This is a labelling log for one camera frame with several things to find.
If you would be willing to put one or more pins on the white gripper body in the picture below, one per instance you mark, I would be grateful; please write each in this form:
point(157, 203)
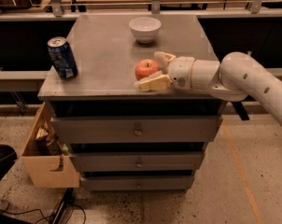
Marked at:
point(181, 70)

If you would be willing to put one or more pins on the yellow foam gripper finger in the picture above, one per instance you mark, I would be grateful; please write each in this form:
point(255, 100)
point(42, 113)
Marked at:
point(164, 59)
point(155, 82)

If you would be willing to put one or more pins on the red apple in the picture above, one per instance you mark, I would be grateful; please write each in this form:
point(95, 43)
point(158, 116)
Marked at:
point(145, 68)

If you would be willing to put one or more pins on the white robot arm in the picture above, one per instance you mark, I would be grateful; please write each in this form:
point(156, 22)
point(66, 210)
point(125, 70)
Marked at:
point(234, 78)

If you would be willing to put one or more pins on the white ceramic bowl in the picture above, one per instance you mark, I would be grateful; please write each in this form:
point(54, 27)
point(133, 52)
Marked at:
point(145, 29)

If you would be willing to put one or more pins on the grey drawer cabinet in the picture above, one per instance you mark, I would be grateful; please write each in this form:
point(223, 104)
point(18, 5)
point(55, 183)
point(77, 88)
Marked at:
point(106, 54)

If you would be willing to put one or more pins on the blue soda can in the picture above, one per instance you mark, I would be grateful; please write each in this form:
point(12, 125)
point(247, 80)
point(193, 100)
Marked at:
point(62, 57)

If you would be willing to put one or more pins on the top grey drawer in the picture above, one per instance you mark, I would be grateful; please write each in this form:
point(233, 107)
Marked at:
point(137, 129)

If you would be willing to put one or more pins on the grey drawer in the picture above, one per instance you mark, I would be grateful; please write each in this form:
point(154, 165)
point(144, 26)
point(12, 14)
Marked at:
point(136, 161)
point(137, 129)
point(138, 183)

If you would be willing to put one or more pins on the middle grey drawer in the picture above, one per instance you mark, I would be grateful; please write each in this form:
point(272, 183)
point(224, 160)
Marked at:
point(136, 161)

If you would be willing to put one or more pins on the bottom grey drawer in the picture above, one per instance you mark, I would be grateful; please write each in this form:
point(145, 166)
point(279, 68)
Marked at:
point(138, 183)

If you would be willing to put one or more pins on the snack bags in box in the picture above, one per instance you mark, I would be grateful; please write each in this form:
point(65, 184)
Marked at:
point(48, 142)

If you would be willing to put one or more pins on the wooden side box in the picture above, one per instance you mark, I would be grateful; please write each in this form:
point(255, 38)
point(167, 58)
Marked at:
point(46, 171)

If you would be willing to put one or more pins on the black chair seat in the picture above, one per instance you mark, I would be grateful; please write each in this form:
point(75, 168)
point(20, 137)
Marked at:
point(7, 159)

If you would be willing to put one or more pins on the metal shelf rail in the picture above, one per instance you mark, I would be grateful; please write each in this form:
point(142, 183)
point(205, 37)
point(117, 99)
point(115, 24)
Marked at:
point(25, 10)

